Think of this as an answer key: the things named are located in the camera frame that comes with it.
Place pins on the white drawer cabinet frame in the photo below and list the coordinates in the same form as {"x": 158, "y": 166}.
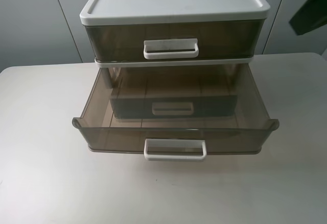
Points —
{"x": 130, "y": 12}

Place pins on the smoky top drawer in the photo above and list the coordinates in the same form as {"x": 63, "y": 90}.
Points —
{"x": 175, "y": 41}

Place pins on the smoky middle drawer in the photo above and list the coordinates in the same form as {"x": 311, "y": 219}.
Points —
{"x": 176, "y": 139}

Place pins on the smoky bottom drawer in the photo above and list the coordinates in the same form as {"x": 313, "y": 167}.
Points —
{"x": 174, "y": 107}

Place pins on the dark cloth in background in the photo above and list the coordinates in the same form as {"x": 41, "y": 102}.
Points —
{"x": 311, "y": 16}

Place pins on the smoky drawer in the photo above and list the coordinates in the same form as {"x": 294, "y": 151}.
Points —
{"x": 174, "y": 107}
{"x": 175, "y": 41}
{"x": 176, "y": 139}

